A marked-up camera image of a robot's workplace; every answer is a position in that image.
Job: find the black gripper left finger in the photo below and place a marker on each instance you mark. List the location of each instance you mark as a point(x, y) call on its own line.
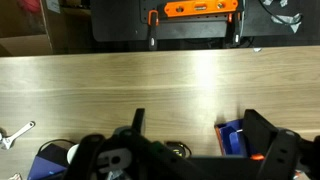
point(138, 123)

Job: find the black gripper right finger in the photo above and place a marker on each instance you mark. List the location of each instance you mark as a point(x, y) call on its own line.
point(259, 131)

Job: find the black yellow measuring tape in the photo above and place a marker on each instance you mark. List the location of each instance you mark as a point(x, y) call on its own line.
point(179, 148)

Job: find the blue plastic bin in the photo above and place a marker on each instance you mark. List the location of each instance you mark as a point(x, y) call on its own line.
point(233, 142)

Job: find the white round cup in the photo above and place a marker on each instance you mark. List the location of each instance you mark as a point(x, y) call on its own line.
point(71, 152)

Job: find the dark blue box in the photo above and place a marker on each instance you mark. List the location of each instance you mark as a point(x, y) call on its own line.
point(49, 161)

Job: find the black orange clamp tool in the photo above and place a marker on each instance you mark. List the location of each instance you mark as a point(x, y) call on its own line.
point(233, 29)

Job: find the orange spirit level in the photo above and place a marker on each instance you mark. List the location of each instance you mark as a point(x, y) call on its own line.
point(199, 7)

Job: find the silver adjustable wrench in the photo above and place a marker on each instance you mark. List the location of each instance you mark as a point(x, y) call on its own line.
point(7, 142)

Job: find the brown cardboard box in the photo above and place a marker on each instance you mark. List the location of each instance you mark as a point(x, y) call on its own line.
point(31, 28)

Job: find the orange black handled tool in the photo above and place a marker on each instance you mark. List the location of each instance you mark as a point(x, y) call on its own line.
point(152, 23)

